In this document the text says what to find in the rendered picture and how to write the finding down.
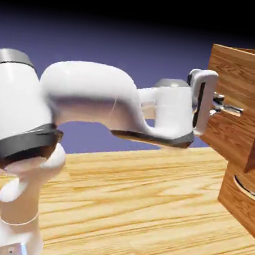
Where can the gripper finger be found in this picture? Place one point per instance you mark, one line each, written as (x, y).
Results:
(218, 97)
(213, 112)

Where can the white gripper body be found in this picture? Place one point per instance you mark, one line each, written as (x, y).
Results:
(207, 95)

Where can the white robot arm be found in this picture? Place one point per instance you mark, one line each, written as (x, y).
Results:
(87, 85)

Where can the wooden drawer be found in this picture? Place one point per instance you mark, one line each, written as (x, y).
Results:
(239, 79)
(235, 206)

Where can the wooden drawer front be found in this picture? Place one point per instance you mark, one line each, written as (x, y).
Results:
(235, 206)

